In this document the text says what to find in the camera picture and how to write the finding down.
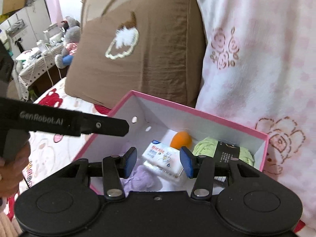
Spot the green yarn ball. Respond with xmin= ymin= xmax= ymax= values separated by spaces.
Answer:
xmin=192 ymin=137 xmax=254 ymax=166

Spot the purple plush toy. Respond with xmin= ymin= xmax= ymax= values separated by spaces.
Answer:
xmin=120 ymin=165 xmax=155 ymax=195

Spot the small white wet wipes pack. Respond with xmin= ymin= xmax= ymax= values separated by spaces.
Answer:
xmin=142 ymin=140 xmax=183 ymax=178

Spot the orange makeup sponge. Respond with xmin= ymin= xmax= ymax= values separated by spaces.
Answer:
xmin=170 ymin=131 xmax=192 ymax=150

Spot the clear plastic floss pick box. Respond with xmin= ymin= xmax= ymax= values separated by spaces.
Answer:
xmin=143 ymin=161 xmax=187 ymax=186

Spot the pink fuzzy sleeve forearm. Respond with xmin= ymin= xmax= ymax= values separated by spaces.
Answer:
xmin=0 ymin=198 xmax=22 ymax=237

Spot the person left hand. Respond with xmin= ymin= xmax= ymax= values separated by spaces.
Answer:
xmin=1 ymin=142 xmax=31 ymax=198

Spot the bear print blanket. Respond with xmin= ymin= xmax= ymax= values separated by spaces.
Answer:
xmin=19 ymin=78 xmax=110 ymax=193

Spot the bedside table with cloth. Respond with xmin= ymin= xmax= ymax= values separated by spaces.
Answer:
xmin=17 ymin=43 xmax=64 ymax=100

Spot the pink cardboard box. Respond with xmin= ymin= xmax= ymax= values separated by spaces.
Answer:
xmin=72 ymin=90 xmax=270 ymax=195

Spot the white cabinet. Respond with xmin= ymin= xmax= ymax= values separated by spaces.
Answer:
xmin=1 ymin=0 xmax=51 ymax=58

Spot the grey plush toy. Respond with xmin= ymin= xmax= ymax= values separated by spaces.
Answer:
xmin=55 ymin=16 xmax=81 ymax=69

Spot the pink checked pillow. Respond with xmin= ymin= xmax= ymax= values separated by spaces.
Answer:
xmin=196 ymin=0 xmax=315 ymax=228

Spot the brown pillow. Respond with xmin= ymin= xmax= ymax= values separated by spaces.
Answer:
xmin=65 ymin=0 xmax=206 ymax=109

